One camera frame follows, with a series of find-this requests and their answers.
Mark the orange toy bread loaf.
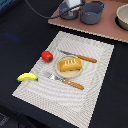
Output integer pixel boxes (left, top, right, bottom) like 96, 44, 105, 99
59, 58, 82, 72

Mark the knife with wooden handle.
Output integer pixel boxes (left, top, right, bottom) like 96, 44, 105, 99
58, 50, 97, 63

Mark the small grey pot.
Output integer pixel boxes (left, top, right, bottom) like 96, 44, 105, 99
59, 3, 78, 20

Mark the large grey pot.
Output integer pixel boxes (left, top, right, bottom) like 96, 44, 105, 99
80, 1, 107, 25

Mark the round beige plate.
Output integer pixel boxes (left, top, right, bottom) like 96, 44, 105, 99
55, 55, 82, 78

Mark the pink wooden board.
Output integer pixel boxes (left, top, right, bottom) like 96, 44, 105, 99
48, 0, 128, 43

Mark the fork with wooden handle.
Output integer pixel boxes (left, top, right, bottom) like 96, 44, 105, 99
44, 72, 84, 90

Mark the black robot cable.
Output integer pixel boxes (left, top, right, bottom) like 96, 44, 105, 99
23, 0, 86, 20

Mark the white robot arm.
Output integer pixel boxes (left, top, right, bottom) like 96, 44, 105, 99
65, 0, 81, 11

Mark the red toy bell pepper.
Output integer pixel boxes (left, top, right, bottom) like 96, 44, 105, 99
41, 51, 53, 63

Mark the yellow toy banana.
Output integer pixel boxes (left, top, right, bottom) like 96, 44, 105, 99
17, 73, 38, 82

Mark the cream bowl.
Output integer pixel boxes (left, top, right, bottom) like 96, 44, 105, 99
116, 4, 128, 30

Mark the white striped placemat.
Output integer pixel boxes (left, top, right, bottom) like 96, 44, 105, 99
13, 31, 114, 128

